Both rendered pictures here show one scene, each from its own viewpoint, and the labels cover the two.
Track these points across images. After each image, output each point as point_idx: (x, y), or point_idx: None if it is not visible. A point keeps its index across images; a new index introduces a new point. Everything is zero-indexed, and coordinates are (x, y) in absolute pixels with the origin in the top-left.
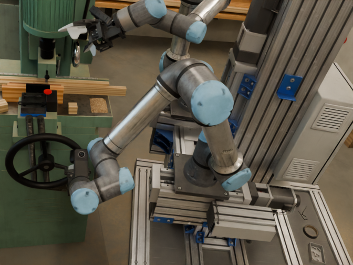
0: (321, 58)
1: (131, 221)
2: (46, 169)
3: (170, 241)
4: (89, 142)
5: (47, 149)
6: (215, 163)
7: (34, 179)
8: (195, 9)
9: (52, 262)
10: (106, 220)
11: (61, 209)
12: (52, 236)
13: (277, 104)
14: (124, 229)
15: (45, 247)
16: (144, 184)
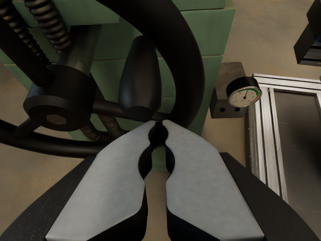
0: None
1: (251, 156)
2: (63, 125)
3: (319, 200)
4: (208, 35)
5: (73, 49)
6: None
7: (84, 129)
8: None
9: (156, 194)
10: (215, 145)
11: (161, 146)
12: (155, 167)
13: None
14: (236, 158)
15: (150, 174)
16: (267, 108)
